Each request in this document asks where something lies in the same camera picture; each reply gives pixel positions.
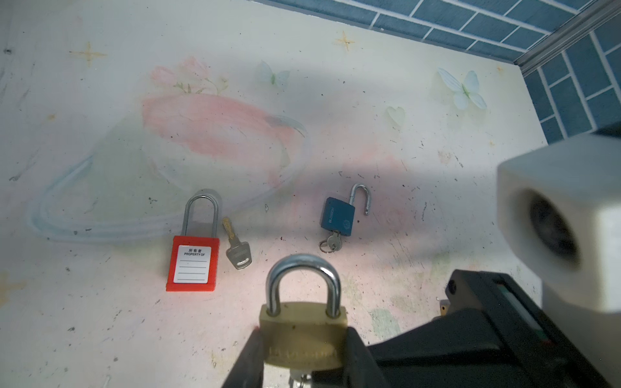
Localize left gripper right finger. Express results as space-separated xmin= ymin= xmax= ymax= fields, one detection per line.
xmin=343 ymin=328 xmax=390 ymax=388

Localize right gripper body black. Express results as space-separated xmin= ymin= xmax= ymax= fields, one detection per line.
xmin=365 ymin=270 xmax=609 ymax=387

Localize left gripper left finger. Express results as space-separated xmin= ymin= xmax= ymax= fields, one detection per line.
xmin=222 ymin=328 xmax=265 ymax=388

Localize large brass padlock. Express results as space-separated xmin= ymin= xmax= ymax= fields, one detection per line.
xmin=260 ymin=254 xmax=348 ymax=372

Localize red padlock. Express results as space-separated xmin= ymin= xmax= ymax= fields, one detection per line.
xmin=166 ymin=193 xmax=220 ymax=292

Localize blue padlock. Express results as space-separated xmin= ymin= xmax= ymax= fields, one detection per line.
xmin=320 ymin=184 xmax=372 ymax=253

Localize silver loose key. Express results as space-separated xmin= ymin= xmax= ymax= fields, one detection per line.
xmin=223 ymin=217 xmax=252 ymax=270

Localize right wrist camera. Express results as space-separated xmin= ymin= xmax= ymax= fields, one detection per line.
xmin=496 ymin=124 xmax=620 ymax=387

